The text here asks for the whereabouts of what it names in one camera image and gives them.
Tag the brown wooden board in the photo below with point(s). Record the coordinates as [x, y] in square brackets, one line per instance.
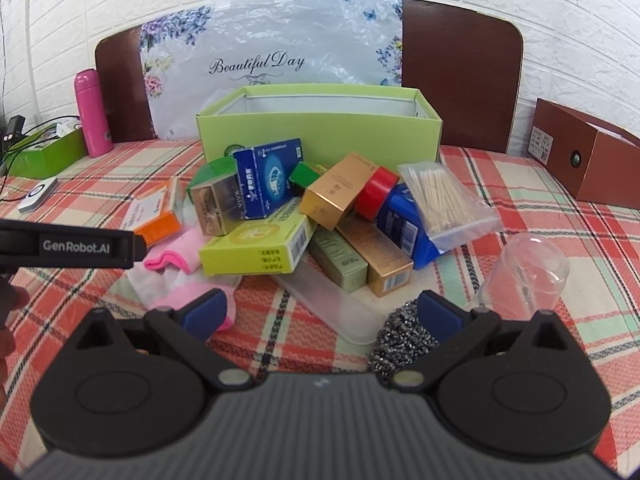
[455, 75]

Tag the tan gold box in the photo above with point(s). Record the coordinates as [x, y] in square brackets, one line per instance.
[335, 192]

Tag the clear plastic cup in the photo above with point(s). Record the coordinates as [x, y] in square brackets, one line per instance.
[530, 270]

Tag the orange white box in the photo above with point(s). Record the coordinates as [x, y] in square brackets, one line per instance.
[155, 215]

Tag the floral plastic bag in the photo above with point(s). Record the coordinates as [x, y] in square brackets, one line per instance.
[260, 40]

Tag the long olive green box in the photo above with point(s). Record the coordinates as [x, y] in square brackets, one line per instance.
[337, 257]

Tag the clear plastic tray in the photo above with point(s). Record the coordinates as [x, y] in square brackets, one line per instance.
[330, 305]

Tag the white flat device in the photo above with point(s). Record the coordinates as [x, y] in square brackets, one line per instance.
[37, 194]

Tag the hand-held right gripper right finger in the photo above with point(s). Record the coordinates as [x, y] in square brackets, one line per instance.
[439, 317]

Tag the green cardboard box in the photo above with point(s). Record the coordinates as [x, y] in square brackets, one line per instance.
[320, 132]

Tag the blue printed box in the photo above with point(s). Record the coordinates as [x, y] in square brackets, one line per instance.
[270, 175]

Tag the person's left hand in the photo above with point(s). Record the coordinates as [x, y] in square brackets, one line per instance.
[12, 295]

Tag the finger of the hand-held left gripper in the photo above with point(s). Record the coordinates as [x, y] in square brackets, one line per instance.
[140, 249]

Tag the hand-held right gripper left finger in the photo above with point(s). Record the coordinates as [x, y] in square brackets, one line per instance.
[206, 312]

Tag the red tape roll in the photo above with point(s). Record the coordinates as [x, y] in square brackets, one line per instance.
[375, 192]

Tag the long gold box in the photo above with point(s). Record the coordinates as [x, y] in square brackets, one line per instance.
[380, 260]

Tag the small green tray box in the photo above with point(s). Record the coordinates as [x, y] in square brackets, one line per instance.
[47, 155]

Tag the black power adapter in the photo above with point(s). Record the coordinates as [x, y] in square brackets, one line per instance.
[14, 129]

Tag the small white box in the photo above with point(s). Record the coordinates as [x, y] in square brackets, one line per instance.
[67, 129]

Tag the yellow green box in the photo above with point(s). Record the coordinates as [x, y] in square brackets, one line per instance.
[250, 247]

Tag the plaid tablecloth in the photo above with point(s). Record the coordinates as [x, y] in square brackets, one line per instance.
[280, 340]

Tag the steel wool scrubber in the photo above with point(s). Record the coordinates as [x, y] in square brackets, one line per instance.
[400, 340]

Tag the brown cardboard box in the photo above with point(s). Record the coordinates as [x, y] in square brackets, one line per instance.
[595, 165]

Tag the bag of toothpicks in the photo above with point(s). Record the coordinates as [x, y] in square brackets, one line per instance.
[445, 200]

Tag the blue cube pack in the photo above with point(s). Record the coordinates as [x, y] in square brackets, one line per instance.
[402, 232]

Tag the pink thermos bottle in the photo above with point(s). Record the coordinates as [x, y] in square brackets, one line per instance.
[92, 115]

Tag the shiny gold box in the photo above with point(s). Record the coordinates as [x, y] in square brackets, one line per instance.
[217, 205]

